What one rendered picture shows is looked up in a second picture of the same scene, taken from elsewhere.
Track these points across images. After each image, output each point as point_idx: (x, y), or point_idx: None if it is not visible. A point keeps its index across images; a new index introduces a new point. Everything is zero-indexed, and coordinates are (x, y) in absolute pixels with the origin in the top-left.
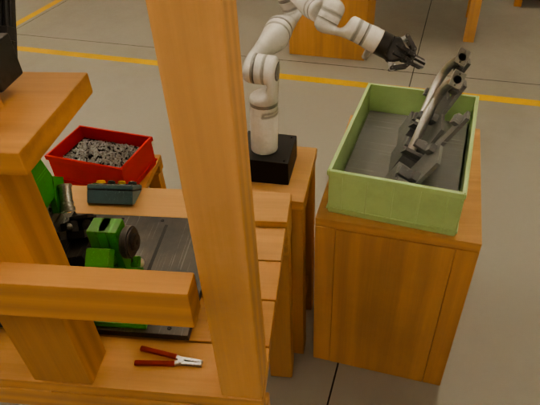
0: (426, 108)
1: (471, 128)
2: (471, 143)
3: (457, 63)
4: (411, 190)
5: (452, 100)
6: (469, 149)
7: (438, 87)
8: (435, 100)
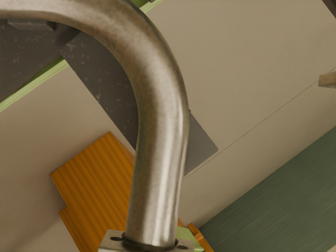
0: (38, 0)
1: (131, 1)
2: (39, 80)
3: (333, 84)
4: None
5: (114, 115)
6: (3, 103)
7: (155, 71)
8: (98, 40)
